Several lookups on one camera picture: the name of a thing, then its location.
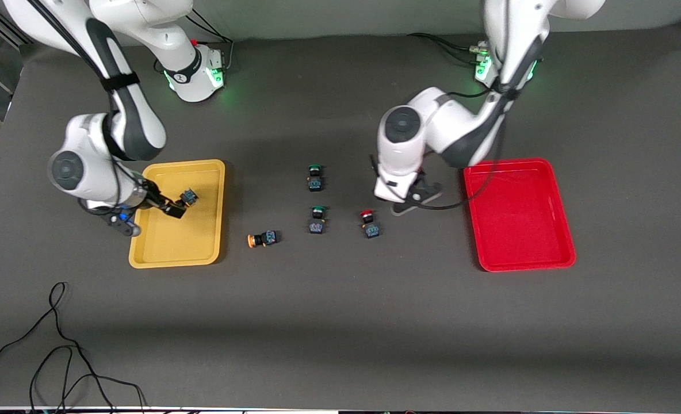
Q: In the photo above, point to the yellow mushroom push button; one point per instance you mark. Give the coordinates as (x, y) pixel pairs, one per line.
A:
(189, 197)
(263, 238)

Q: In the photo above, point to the green push button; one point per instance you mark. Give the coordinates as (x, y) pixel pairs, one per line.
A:
(317, 221)
(316, 178)

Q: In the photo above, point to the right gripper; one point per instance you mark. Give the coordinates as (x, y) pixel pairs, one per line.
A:
(155, 198)

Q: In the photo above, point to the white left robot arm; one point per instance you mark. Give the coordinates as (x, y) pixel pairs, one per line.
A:
(455, 126)

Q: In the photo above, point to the red mushroom push button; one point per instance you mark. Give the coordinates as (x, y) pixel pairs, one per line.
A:
(369, 224)

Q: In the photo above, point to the dark grey table cloth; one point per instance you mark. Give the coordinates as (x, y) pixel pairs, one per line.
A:
(340, 322)

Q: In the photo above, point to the red plastic tray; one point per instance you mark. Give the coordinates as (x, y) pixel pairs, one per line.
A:
(519, 218)

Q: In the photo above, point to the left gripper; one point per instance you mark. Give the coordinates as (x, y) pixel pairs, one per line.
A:
(420, 178)

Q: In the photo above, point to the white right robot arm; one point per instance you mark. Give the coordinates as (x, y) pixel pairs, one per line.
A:
(87, 167)

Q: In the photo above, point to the yellow plastic tray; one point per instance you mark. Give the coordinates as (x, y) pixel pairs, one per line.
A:
(194, 241)

